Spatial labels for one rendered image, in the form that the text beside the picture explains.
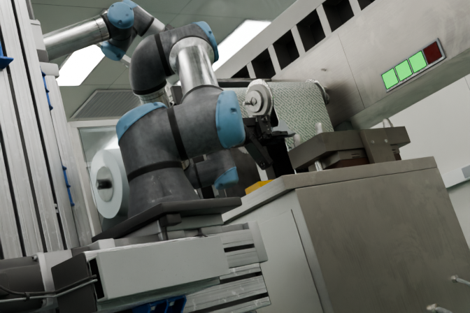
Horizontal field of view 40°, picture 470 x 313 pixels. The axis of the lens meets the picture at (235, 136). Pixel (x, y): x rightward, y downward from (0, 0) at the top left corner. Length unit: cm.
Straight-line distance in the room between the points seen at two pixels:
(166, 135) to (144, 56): 43
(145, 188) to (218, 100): 23
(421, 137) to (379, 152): 299
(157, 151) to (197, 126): 9
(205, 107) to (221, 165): 58
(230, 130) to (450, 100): 367
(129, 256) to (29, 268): 17
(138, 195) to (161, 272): 30
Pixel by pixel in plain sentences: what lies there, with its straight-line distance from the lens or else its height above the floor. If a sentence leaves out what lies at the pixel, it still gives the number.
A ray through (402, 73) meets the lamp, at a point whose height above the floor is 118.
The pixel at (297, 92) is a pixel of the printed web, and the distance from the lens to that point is 224.
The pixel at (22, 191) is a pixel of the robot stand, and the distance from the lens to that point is 132.
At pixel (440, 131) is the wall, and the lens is 494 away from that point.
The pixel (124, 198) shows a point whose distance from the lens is 294.
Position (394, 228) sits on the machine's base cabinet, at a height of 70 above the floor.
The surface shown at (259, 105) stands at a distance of 217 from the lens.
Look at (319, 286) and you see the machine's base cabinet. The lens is 170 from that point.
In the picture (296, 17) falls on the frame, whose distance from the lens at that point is 255.
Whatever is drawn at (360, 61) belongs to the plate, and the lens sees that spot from 231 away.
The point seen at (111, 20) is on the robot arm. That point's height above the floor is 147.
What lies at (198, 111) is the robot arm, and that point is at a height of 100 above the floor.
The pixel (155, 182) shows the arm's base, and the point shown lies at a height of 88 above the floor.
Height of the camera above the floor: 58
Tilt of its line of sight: 15 degrees up
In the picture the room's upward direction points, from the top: 17 degrees counter-clockwise
